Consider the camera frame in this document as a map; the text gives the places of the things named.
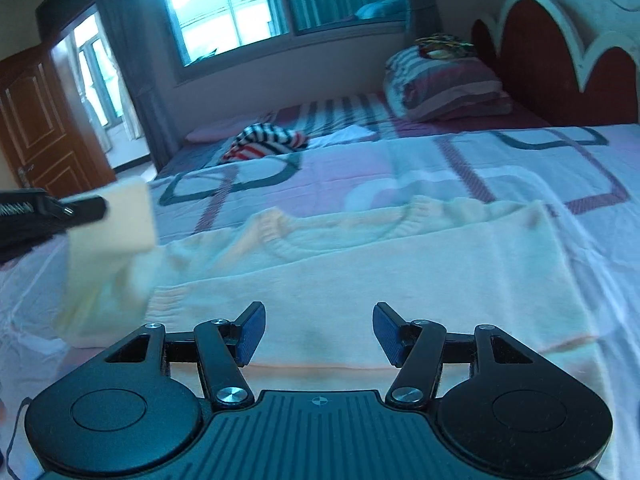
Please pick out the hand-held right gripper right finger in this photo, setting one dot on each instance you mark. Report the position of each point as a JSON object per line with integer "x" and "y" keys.
{"x": 387, "y": 332}

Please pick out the striped bed sheet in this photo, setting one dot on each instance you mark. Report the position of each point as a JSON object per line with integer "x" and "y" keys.
{"x": 340, "y": 110}

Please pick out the colourful patterned cloth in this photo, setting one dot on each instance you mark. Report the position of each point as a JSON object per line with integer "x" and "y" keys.
{"x": 442, "y": 45}

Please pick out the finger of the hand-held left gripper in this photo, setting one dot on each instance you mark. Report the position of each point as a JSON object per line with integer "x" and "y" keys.
{"x": 82, "y": 207}

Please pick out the window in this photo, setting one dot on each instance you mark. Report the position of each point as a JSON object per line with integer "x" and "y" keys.
{"x": 220, "y": 5}

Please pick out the grey curtain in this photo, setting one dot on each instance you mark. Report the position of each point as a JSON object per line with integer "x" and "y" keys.
{"x": 130, "y": 60}

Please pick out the red scalloped headboard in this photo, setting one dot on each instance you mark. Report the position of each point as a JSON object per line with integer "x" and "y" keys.
{"x": 540, "y": 60}

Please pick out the brown wooden door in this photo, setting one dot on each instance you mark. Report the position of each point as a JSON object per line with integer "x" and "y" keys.
{"x": 40, "y": 125}

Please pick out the patterned white bed cover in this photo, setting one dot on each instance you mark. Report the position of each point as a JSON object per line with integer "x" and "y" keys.
{"x": 500, "y": 170}

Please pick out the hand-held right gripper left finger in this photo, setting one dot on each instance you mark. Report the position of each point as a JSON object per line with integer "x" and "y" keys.
{"x": 252, "y": 332}

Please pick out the striped pillow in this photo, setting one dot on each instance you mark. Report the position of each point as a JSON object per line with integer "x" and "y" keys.
{"x": 445, "y": 85}

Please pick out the striped garment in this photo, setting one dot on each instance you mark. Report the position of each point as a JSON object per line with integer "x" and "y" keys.
{"x": 265, "y": 140}

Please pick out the white fleece towel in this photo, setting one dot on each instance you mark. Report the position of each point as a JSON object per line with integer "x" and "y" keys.
{"x": 350, "y": 285}

